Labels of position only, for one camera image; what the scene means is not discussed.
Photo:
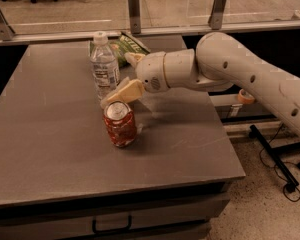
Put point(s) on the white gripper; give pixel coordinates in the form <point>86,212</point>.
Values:
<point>150,71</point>

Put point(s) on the clear plastic water bottle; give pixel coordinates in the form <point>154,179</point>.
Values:
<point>105,68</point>

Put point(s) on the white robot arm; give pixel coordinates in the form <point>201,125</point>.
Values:
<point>218,62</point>

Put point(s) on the red soda can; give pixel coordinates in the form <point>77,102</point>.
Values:
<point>120,123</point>

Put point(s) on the green chip bag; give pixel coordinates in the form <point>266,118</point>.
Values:
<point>127,43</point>

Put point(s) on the orange tape roll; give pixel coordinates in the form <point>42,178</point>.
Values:
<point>245,98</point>

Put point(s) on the grey cabinet drawer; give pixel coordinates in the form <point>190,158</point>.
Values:
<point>174,219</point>

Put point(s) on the black floor stand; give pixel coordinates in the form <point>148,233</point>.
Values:
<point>275,153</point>

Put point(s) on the middle metal bracket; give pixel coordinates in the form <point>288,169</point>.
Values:
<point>134,16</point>

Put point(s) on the right metal bracket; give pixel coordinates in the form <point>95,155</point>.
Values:
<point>216,17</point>

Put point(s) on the black drawer handle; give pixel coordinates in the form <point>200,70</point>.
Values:
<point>111,227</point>

